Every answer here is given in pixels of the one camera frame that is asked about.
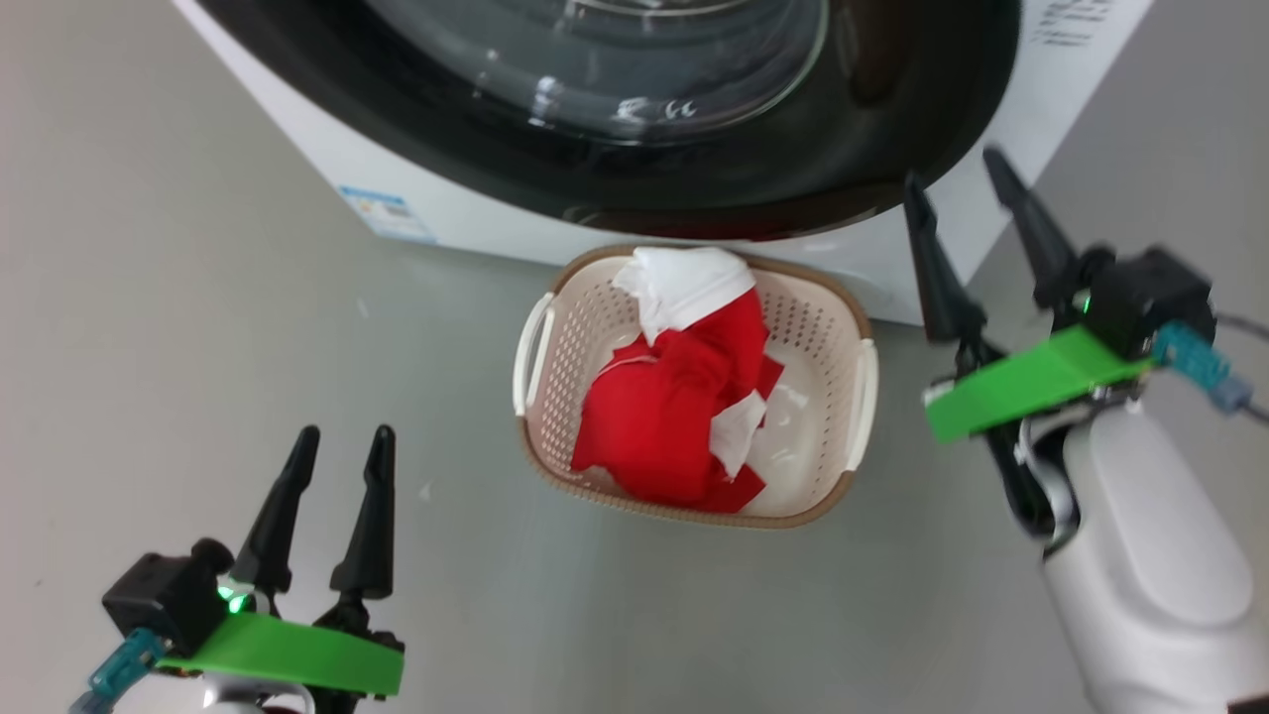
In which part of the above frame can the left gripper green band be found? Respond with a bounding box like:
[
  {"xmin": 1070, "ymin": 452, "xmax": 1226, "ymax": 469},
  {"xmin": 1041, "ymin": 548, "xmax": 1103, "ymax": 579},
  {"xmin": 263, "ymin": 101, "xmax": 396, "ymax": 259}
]
[{"xmin": 159, "ymin": 424, "xmax": 405, "ymax": 697}]

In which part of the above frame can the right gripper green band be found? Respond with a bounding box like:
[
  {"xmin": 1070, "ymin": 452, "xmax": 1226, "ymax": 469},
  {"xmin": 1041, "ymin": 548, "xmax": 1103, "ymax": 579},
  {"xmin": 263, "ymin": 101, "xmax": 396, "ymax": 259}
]
[{"xmin": 902, "ymin": 146, "xmax": 1156, "ymax": 444}]

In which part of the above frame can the white front-load washing machine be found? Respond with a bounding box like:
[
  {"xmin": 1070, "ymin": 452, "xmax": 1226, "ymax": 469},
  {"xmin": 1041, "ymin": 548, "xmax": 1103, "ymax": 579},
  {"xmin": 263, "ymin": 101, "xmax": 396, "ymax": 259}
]
[{"xmin": 173, "ymin": 0, "xmax": 1156, "ymax": 326}]

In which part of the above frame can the left gripper teal plug cable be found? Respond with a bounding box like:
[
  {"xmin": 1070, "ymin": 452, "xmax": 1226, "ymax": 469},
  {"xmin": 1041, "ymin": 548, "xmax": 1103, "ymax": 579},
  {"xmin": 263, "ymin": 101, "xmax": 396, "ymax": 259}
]
[{"xmin": 67, "ymin": 630, "xmax": 167, "ymax": 714}]

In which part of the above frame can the small printed text label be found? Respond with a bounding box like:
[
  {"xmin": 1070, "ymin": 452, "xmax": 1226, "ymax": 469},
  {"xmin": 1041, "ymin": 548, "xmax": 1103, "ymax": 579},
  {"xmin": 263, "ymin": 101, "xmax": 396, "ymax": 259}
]
[{"xmin": 1026, "ymin": 0, "xmax": 1116, "ymax": 49}]

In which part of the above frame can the red and white jersey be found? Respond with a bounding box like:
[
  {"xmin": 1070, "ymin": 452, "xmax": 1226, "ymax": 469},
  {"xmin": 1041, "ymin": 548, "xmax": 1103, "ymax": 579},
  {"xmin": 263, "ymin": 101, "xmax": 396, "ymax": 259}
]
[{"xmin": 571, "ymin": 246, "xmax": 784, "ymax": 514}]

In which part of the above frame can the right gripper teal plug cable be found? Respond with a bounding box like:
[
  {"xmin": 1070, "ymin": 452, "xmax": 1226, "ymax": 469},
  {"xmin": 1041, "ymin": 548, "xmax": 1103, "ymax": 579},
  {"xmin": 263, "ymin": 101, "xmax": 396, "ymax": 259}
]
[{"xmin": 1150, "ymin": 319, "xmax": 1269, "ymax": 425}]

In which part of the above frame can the blue energy label sticker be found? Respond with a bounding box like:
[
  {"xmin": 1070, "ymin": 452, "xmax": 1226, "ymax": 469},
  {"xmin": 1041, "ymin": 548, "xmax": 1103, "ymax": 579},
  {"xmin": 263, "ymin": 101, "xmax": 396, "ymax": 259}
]
[{"xmin": 337, "ymin": 185, "xmax": 437, "ymax": 246}]

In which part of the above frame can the gripper teal plug cable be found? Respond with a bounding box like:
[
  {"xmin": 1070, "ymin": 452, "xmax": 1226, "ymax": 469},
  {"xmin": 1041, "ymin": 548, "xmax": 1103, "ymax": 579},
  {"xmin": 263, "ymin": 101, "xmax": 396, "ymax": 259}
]
[
  {"xmin": 67, "ymin": 630, "xmax": 167, "ymax": 714},
  {"xmin": 1150, "ymin": 319, "xmax": 1269, "ymax": 425}
]

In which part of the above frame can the cream laundry basket brown rim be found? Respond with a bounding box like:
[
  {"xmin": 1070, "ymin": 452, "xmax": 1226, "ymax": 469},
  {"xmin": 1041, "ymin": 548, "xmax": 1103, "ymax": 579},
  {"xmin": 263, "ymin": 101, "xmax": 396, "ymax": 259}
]
[{"xmin": 513, "ymin": 245, "xmax": 880, "ymax": 530}]

